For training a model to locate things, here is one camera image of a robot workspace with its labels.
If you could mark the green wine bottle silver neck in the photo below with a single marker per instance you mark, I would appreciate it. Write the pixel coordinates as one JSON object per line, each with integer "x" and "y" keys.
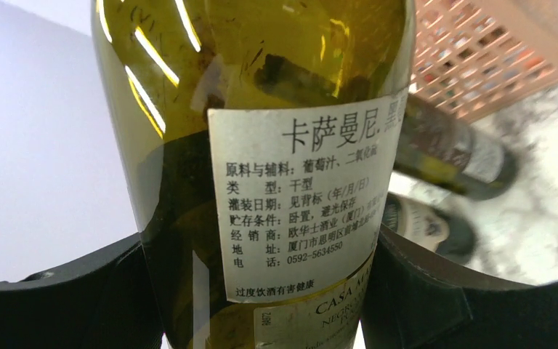
{"x": 449, "y": 235}

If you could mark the green wine bottle black neck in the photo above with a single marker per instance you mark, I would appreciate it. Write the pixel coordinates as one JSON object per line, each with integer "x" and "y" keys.
{"x": 257, "y": 139}

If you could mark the green wine bottle black top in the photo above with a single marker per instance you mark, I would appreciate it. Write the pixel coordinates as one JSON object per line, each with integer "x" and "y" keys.
{"x": 440, "y": 149}

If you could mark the orange plastic crate rack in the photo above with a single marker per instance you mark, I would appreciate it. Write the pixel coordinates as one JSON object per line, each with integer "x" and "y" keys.
{"x": 474, "y": 58}

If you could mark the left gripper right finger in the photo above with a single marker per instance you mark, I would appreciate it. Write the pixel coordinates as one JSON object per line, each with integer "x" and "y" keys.
{"x": 418, "y": 299}

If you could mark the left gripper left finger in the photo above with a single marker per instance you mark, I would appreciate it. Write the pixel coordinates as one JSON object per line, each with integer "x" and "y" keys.
{"x": 101, "y": 300}

